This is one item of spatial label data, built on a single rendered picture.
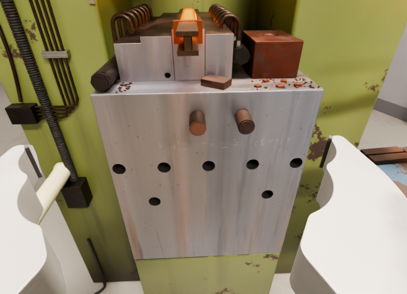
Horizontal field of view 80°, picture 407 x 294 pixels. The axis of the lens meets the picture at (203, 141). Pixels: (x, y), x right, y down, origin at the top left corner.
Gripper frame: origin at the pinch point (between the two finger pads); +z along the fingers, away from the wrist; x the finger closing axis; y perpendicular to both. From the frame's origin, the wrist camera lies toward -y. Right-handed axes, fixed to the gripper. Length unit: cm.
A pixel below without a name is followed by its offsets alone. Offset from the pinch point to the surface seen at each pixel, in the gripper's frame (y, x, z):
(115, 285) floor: 100, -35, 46
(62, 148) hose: 30, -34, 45
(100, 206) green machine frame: 54, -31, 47
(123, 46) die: 2.5, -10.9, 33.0
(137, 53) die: 3.6, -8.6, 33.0
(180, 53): 1.4, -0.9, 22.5
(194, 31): -1.2, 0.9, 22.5
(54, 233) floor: 100, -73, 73
